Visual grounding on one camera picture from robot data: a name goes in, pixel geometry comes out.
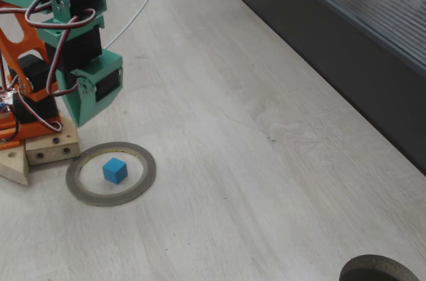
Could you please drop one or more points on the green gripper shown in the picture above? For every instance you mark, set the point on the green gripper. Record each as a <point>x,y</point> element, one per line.
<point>87,108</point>

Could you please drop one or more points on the light wooden plank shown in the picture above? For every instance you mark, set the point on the light wooden plank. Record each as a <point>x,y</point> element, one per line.
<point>15,169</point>

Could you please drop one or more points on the wooden base block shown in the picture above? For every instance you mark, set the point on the wooden base block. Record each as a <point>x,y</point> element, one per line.
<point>50,154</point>

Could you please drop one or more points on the grey office desk partition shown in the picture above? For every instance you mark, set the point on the grey office desk partition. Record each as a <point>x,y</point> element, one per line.
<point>333,44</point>

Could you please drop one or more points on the small blue cube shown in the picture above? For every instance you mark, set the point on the small blue cube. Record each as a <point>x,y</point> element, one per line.
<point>114,171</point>

